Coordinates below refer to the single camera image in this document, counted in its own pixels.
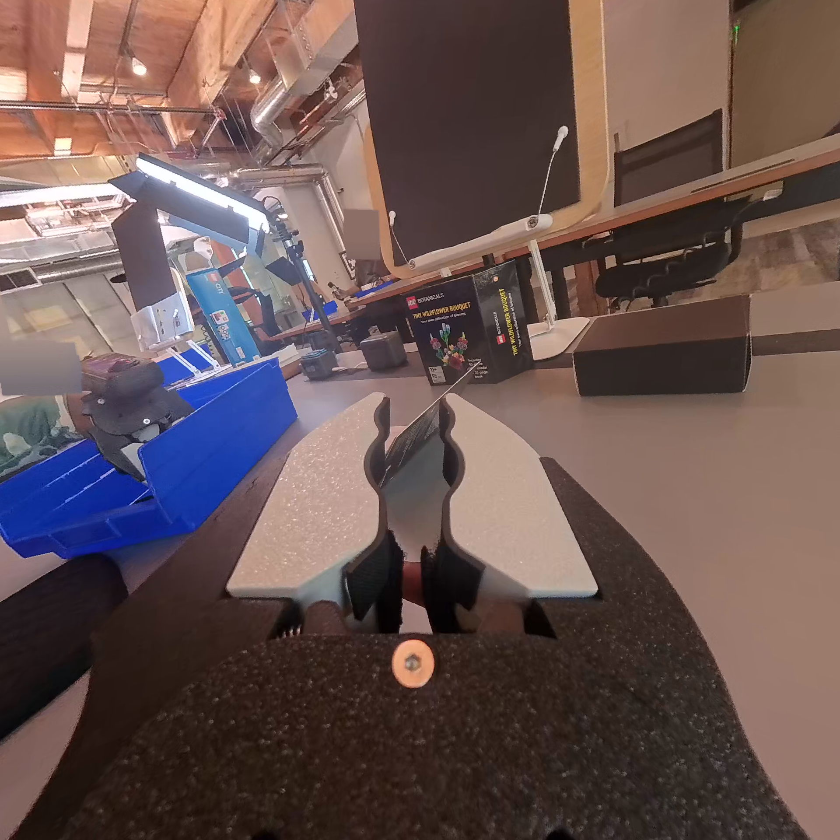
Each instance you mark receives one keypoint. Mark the wooden table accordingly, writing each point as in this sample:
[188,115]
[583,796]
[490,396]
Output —
[683,197]

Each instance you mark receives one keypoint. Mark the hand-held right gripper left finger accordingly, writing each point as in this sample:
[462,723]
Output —
[309,525]

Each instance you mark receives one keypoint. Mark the blue plastic bin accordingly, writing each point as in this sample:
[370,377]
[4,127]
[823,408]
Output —
[210,446]

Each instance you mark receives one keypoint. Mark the black board on white stand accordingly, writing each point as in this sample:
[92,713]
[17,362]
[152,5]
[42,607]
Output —
[473,118]

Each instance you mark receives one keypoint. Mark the bright studio light panel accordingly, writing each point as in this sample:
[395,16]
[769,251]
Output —
[190,194]

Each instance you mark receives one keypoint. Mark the person's left forearm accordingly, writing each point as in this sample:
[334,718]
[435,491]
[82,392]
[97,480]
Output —
[33,433]

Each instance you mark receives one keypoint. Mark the black glossy cardboard box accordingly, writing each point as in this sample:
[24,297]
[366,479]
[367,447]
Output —
[466,328]

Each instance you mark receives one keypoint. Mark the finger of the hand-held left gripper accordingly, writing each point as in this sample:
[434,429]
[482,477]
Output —
[134,460]

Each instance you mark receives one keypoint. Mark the dark charger block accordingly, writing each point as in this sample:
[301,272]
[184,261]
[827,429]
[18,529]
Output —
[319,364]

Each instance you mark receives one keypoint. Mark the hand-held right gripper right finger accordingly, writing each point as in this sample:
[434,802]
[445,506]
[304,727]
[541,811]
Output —
[519,525]

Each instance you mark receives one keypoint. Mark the blue printed carton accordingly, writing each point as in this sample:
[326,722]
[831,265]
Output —
[221,315]

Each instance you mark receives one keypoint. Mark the grey desk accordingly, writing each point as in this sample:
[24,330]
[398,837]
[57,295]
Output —
[735,525]

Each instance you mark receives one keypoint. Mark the black office chair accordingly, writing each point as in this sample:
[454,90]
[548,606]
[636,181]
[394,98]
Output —
[670,210]

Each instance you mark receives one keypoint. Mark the white instruction booklet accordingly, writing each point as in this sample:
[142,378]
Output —
[420,446]

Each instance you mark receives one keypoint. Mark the matte black box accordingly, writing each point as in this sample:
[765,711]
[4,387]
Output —
[663,345]

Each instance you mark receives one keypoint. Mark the black mesh cushion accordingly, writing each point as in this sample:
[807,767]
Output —
[53,643]

